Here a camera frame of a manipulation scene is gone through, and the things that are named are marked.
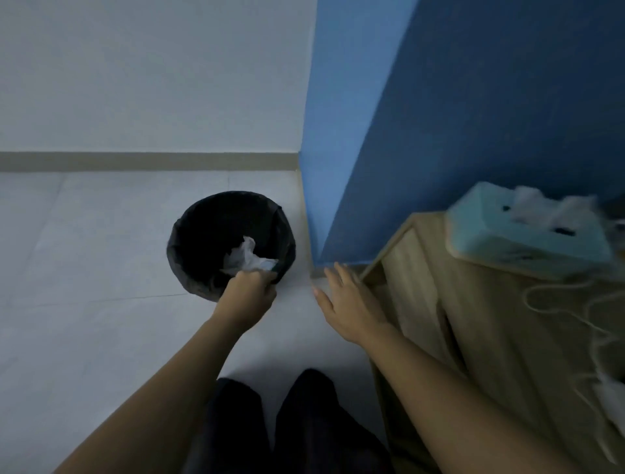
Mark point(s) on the person's left hand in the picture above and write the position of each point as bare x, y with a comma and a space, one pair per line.
246, 301

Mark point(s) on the person's black trousers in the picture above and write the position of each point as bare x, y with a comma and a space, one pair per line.
288, 429

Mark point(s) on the person's left fingers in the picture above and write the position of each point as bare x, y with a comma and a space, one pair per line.
258, 278

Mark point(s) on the light wooden cabinet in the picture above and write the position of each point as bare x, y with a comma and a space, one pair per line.
488, 332

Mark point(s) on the person's right thumb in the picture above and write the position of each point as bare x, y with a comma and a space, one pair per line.
323, 302

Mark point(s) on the person's right forearm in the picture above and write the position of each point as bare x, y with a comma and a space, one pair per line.
459, 405

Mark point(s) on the person's left forearm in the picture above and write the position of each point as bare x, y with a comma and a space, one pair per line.
161, 395

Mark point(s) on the person's right hand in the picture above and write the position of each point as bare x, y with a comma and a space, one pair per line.
352, 308

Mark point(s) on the black trash bin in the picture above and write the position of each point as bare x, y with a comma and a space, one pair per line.
215, 234

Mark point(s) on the white tissue sheet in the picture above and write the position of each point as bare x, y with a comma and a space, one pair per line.
547, 207

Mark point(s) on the light blue tissue box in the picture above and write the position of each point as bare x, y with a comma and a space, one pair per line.
527, 239

